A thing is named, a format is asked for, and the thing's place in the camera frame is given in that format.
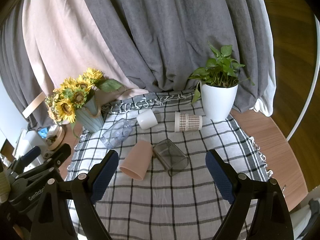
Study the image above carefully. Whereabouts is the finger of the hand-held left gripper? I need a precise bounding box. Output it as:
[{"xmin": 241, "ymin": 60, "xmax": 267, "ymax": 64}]
[
  {"xmin": 22, "ymin": 143, "xmax": 72, "ymax": 178},
  {"xmin": 10, "ymin": 146, "xmax": 42, "ymax": 171}
]

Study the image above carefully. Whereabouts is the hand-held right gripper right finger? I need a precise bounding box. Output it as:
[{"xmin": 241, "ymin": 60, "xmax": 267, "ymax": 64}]
[{"xmin": 205, "ymin": 149, "xmax": 295, "ymax": 240}]

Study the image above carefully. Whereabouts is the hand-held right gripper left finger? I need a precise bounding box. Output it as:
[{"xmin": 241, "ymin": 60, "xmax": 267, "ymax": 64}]
[{"xmin": 30, "ymin": 150, "xmax": 119, "ymax": 240}]

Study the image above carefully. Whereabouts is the pink cup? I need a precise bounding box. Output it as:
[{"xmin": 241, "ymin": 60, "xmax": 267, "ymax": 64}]
[{"xmin": 119, "ymin": 140, "xmax": 153, "ymax": 180}]

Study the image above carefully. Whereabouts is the clear plastic cup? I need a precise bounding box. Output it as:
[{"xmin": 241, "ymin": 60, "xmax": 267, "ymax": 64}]
[{"xmin": 101, "ymin": 118, "xmax": 133, "ymax": 149}]

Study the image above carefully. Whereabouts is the grey transparent square cup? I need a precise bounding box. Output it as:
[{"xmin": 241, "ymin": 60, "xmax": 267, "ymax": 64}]
[{"xmin": 153, "ymin": 138, "xmax": 189, "ymax": 177}]

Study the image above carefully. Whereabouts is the brown checked paper cup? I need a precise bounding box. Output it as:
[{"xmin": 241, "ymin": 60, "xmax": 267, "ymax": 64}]
[{"xmin": 174, "ymin": 111, "xmax": 203, "ymax": 132}]

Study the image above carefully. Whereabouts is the white cup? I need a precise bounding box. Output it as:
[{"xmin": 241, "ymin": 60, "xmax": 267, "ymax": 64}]
[{"xmin": 136, "ymin": 109, "xmax": 158, "ymax": 130}]

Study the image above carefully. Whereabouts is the white box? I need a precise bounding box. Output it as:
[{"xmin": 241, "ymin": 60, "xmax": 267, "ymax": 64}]
[{"xmin": 15, "ymin": 130, "xmax": 42, "ymax": 160}]

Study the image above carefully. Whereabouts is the teal ribbed vase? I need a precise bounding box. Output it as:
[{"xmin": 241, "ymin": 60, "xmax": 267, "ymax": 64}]
[{"xmin": 75, "ymin": 96, "xmax": 105, "ymax": 133}]

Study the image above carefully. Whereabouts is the sunflower bouquet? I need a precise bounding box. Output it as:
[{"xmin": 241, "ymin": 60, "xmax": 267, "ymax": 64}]
[{"xmin": 44, "ymin": 67, "xmax": 123, "ymax": 138}]

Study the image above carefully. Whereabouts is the black white checked tablecloth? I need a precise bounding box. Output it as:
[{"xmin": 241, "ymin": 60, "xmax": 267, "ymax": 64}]
[{"xmin": 64, "ymin": 90, "xmax": 273, "ymax": 240}]

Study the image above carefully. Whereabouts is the white ribbed plant pot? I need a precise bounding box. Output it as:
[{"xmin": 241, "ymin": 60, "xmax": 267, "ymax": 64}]
[{"xmin": 200, "ymin": 81, "xmax": 239, "ymax": 120}]

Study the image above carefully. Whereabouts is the white curved hoop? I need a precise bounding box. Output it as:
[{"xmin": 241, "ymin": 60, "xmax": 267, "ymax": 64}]
[{"xmin": 286, "ymin": 14, "xmax": 320, "ymax": 142}]

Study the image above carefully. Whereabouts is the pink curtain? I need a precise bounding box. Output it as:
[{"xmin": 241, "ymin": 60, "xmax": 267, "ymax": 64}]
[{"xmin": 22, "ymin": 0, "xmax": 150, "ymax": 105}]

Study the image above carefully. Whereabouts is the green leafy plant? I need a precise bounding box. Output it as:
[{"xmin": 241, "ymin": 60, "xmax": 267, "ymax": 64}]
[{"xmin": 188, "ymin": 41, "xmax": 255, "ymax": 105}]

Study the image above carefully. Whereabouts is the white curtain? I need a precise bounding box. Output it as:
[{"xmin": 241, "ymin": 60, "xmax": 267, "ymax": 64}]
[{"xmin": 247, "ymin": 0, "xmax": 277, "ymax": 117}]

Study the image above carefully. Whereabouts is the grey curtain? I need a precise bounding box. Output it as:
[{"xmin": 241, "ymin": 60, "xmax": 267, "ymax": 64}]
[{"xmin": 0, "ymin": 0, "xmax": 265, "ymax": 128}]

